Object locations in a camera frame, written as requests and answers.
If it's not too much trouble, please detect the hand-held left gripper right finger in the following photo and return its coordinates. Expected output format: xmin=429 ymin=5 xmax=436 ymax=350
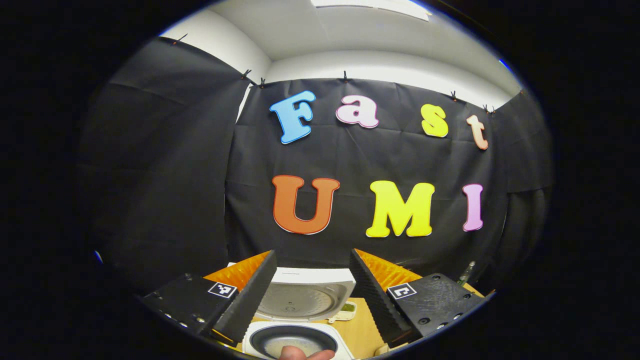
xmin=348 ymin=248 xmax=487 ymax=349

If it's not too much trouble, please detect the ceiling light panel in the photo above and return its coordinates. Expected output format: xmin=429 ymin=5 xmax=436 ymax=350
xmin=311 ymin=0 xmax=431 ymax=22

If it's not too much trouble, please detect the clear plastic water bottle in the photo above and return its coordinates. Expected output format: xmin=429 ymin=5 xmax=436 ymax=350
xmin=457 ymin=260 xmax=477 ymax=287

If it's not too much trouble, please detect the white rice cooker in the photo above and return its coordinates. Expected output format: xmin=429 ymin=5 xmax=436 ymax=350
xmin=227 ymin=262 xmax=357 ymax=360

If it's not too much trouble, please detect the white divided condiment dish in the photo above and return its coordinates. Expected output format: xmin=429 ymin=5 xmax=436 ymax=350
xmin=327 ymin=301 xmax=358 ymax=325

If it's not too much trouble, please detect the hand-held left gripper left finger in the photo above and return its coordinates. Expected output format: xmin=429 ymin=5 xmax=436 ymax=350
xmin=141 ymin=250 xmax=278 ymax=346

